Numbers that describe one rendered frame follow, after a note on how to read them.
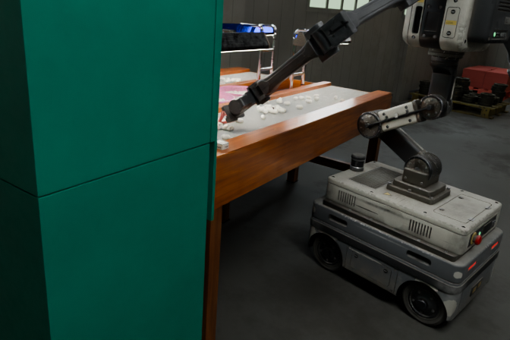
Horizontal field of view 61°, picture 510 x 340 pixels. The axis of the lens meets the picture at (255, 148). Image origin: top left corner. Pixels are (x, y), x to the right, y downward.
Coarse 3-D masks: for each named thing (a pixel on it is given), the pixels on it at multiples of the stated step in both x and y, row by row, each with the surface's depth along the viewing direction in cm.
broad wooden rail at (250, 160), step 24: (360, 96) 255; (384, 96) 266; (288, 120) 189; (312, 120) 192; (336, 120) 212; (240, 144) 151; (264, 144) 160; (288, 144) 176; (312, 144) 195; (336, 144) 219; (216, 168) 139; (240, 168) 150; (264, 168) 164; (288, 168) 181; (216, 192) 142; (240, 192) 154
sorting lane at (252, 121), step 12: (288, 96) 253; (312, 96) 258; (324, 96) 260; (348, 96) 266; (252, 108) 218; (288, 108) 224; (312, 108) 228; (252, 120) 195; (264, 120) 196; (276, 120) 198; (228, 132) 174; (240, 132) 175
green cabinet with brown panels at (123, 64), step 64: (0, 0) 77; (64, 0) 80; (128, 0) 92; (192, 0) 107; (0, 64) 82; (64, 64) 83; (128, 64) 96; (192, 64) 113; (0, 128) 88; (64, 128) 86; (128, 128) 100; (192, 128) 118
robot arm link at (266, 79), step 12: (312, 36) 138; (312, 48) 138; (336, 48) 135; (288, 60) 147; (300, 60) 143; (324, 60) 138; (276, 72) 153; (288, 72) 150; (264, 84) 160; (276, 84) 156; (264, 96) 163
